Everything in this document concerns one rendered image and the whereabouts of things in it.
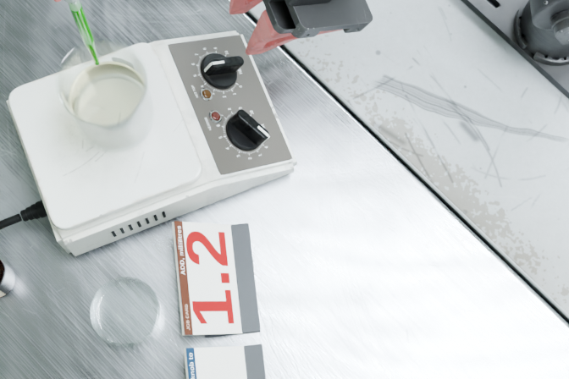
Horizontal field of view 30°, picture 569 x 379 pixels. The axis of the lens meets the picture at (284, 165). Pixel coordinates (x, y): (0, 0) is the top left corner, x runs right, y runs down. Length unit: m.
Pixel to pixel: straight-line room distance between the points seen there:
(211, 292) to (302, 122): 0.17
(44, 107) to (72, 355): 0.20
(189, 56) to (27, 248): 0.21
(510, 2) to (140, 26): 0.32
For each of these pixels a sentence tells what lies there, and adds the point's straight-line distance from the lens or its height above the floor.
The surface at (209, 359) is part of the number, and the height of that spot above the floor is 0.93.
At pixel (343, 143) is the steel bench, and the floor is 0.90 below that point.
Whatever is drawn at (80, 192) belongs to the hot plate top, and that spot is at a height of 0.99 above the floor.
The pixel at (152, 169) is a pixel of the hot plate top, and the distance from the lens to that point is 0.81.
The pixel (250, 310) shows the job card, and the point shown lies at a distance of 0.87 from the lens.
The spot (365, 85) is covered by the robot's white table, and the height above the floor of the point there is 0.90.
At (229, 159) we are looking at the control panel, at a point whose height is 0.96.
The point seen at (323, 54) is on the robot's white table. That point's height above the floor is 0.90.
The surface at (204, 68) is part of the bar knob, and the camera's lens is 0.86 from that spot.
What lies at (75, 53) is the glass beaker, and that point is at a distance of 0.76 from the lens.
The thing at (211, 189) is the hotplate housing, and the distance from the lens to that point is 0.83.
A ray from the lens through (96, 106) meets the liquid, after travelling 0.78.
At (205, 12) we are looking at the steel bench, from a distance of 0.94.
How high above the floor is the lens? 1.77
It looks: 75 degrees down
